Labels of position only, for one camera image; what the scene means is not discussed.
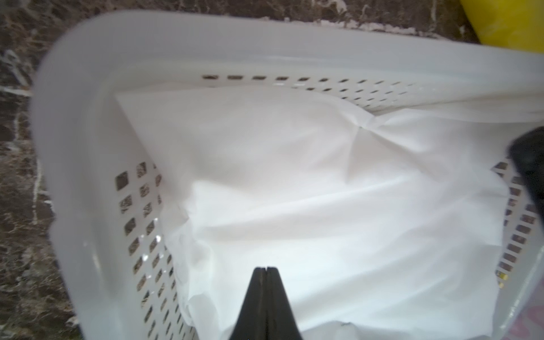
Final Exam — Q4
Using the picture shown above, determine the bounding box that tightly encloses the white raincoat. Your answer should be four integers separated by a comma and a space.
116, 86, 543, 339

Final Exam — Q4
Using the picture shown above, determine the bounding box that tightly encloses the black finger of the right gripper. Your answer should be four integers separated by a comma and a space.
508, 126, 543, 222

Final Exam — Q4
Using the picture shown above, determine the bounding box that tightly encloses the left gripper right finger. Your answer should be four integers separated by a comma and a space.
266, 267, 303, 340

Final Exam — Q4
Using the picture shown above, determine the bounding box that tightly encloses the yellow raincoat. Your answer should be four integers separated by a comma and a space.
460, 0, 543, 53

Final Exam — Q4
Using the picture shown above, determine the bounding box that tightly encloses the white perforated plastic basket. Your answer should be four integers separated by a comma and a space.
31, 10, 543, 339

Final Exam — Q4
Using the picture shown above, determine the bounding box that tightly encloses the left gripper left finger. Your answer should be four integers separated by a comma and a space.
230, 268, 266, 340

